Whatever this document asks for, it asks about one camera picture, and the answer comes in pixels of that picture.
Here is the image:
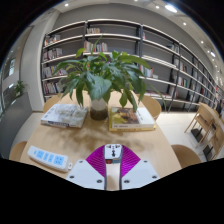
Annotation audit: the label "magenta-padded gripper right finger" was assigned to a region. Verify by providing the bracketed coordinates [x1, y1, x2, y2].
[119, 144, 161, 191]

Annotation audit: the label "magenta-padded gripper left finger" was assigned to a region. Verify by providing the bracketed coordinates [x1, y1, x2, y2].
[65, 144, 108, 191]

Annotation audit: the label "small white charger block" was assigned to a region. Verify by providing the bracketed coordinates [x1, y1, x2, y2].
[103, 143, 124, 192]

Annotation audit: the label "white power strip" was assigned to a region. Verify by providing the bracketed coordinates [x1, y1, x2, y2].
[27, 145, 74, 173]

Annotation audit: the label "round-backed wooden chair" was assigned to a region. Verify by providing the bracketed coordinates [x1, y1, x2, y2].
[42, 94, 63, 114]
[170, 143, 203, 169]
[8, 140, 28, 163]
[139, 94, 163, 121]

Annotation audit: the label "yellow-edged picture book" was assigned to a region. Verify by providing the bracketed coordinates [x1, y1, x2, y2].
[108, 106, 157, 132]

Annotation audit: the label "white and blue book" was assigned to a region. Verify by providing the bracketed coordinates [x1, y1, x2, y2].
[40, 103, 89, 129]

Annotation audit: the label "green potted plant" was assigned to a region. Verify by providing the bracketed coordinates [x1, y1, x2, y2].
[53, 34, 168, 121]

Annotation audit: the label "small background green plant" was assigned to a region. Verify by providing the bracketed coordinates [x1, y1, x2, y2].
[13, 79, 28, 98]

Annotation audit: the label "grey bookshelf unit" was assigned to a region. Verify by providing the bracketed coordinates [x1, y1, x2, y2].
[40, 18, 224, 113]

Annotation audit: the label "ceiling spot lights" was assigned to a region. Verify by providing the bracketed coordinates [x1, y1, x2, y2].
[63, 0, 218, 58]

